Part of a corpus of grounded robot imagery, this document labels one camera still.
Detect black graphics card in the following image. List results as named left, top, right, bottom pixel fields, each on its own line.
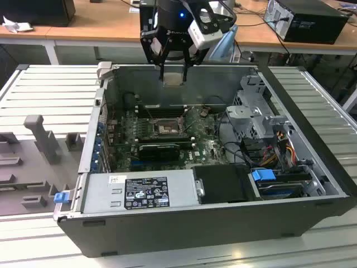
left=138, top=143, right=181, bottom=162

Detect green motherboard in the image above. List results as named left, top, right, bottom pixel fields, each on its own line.
left=107, top=105, right=233, bottom=173

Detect grey power supply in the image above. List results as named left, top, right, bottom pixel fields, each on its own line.
left=82, top=169, right=206, bottom=214

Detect metal socket cover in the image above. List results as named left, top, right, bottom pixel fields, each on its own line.
left=177, top=107, right=188, bottom=135

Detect black wrist mount bracket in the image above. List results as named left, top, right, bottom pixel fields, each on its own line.
left=139, top=0, right=160, bottom=66

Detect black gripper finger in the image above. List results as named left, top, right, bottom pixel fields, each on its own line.
left=180, top=39, right=195, bottom=85
left=157, top=39, right=171, bottom=82

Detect silver square CPU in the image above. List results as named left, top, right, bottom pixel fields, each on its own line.
left=163, top=73, right=184, bottom=88

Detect RAM slot black clips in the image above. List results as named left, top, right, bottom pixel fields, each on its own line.
left=138, top=113, right=186, bottom=118
left=138, top=137, right=193, bottom=141
left=138, top=133, right=193, bottom=137

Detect black plastic shroud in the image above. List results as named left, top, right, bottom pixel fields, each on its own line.
left=192, top=164, right=262, bottom=204

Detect black desktop PC tower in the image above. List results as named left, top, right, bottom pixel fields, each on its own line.
left=263, top=0, right=351, bottom=45

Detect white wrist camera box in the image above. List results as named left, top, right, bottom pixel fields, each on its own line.
left=187, top=7, right=224, bottom=59

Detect grey parts rack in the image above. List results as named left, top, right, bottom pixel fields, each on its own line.
left=0, top=114, right=86, bottom=216

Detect crumpled white paper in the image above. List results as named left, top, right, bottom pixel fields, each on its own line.
left=2, top=15, right=35, bottom=34

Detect CPU socket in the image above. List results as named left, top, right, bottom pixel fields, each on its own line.
left=152, top=118, right=185, bottom=138

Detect blue disk carrier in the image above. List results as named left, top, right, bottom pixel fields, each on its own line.
left=250, top=169, right=277, bottom=185

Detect black box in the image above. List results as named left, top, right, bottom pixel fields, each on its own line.
left=0, top=0, right=76, bottom=27

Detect wooden desk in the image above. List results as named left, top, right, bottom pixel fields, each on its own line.
left=233, top=0, right=357, bottom=56
left=0, top=0, right=143, bottom=66

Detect yellow red wire bundle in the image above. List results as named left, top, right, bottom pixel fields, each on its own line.
left=281, top=136, right=297, bottom=166

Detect open black PC case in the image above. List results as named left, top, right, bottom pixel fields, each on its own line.
left=52, top=61, right=353, bottom=259

